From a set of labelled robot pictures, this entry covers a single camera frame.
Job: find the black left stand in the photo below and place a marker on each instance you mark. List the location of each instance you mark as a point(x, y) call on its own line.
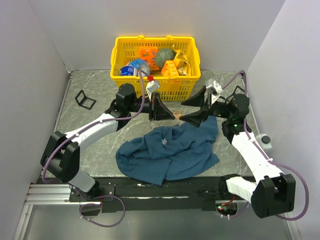
point(84, 101)

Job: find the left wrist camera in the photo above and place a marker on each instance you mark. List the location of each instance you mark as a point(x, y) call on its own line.
point(151, 86)

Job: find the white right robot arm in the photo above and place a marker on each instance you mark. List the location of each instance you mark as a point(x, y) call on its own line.
point(272, 192)

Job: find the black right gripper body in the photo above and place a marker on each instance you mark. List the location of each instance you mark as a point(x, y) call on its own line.
point(208, 105)

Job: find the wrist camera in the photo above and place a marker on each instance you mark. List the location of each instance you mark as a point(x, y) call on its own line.
point(151, 86)
point(212, 86)

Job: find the yellow snack bag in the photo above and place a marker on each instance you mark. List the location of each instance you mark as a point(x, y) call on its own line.
point(182, 63)

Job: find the orange cracker box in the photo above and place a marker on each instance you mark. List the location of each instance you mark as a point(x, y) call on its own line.
point(169, 69)

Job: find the blue white can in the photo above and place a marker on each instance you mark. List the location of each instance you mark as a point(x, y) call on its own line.
point(131, 68)

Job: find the black right stand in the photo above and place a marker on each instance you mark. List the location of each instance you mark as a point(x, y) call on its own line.
point(237, 90)

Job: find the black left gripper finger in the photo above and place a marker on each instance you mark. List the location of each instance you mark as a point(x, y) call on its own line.
point(161, 108)
point(162, 117)

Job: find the green avocado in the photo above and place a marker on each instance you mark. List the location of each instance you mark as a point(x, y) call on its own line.
point(163, 55)

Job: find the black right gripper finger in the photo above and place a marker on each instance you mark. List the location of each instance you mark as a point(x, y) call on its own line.
point(195, 118)
point(196, 100)

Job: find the blue t-shirt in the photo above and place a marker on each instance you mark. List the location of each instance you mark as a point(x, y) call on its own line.
point(189, 152)

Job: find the yellow plastic basket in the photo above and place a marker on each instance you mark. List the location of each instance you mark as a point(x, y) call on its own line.
point(126, 49)

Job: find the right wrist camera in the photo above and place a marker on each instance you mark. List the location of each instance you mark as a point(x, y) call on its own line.
point(212, 86)

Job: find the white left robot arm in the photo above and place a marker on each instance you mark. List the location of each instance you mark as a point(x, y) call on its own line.
point(62, 153)

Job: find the black stand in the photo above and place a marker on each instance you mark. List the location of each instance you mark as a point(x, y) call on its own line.
point(237, 90)
point(84, 101)

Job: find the orange leaf brooch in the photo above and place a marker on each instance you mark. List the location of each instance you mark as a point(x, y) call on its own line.
point(178, 115)

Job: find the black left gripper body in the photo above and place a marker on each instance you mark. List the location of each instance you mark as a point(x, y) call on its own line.
point(152, 109)

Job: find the orange snack box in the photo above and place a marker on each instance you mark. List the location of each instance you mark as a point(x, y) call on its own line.
point(148, 55)

